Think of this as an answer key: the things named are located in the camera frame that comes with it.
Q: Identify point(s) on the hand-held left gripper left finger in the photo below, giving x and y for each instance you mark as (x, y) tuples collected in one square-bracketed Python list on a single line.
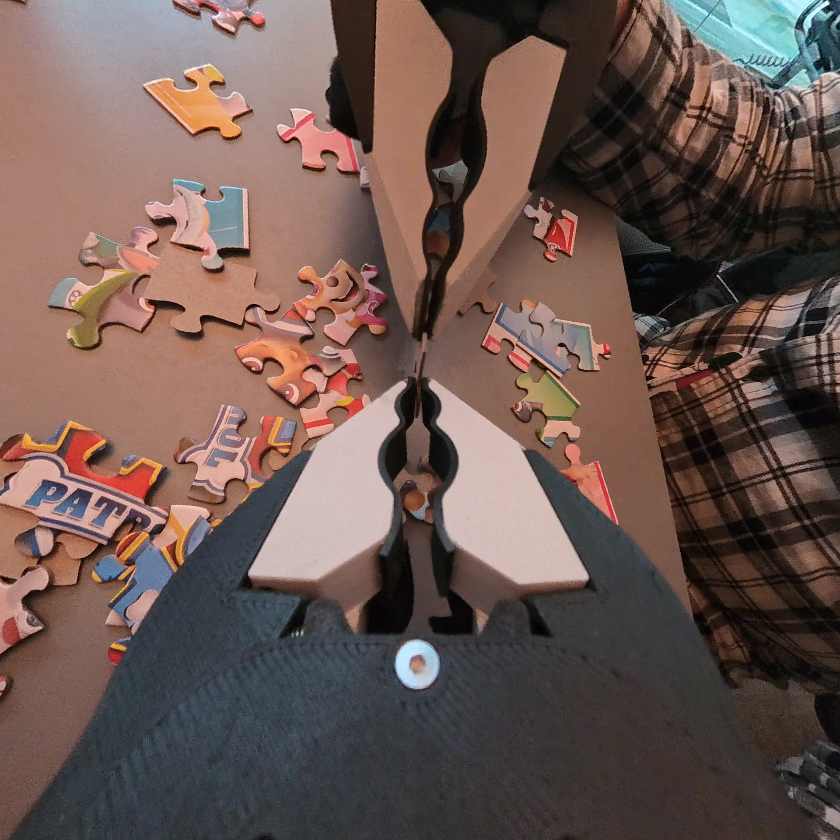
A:
[(328, 518)]

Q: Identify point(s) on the jigsaw puzzle pieces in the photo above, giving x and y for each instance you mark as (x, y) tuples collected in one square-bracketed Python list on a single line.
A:
[(197, 295)]

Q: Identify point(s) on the pink diagonal-striped puzzle piece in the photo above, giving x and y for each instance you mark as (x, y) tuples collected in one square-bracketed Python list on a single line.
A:
[(321, 141)]

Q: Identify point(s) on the grey desk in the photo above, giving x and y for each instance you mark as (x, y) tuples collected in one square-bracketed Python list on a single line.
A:
[(79, 164)]

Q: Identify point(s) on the black office chair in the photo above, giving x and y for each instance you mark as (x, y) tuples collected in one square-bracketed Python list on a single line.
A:
[(810, 33)]

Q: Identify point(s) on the person's plaid shirt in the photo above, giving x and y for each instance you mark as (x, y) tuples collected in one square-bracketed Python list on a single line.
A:
[(754, 459)]

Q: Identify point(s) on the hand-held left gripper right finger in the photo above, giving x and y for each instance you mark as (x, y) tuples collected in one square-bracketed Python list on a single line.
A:
[(518, 518)]

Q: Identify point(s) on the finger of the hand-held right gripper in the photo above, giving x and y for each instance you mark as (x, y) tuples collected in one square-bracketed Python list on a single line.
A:
[(400, 131), (518, 131)]

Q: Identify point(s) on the person's right forearm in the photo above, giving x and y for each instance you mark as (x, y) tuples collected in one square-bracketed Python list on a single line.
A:
[(689, 144)]

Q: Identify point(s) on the dark thin puzzle piece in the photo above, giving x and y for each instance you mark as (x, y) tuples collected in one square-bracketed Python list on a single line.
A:
[(420, 367)]

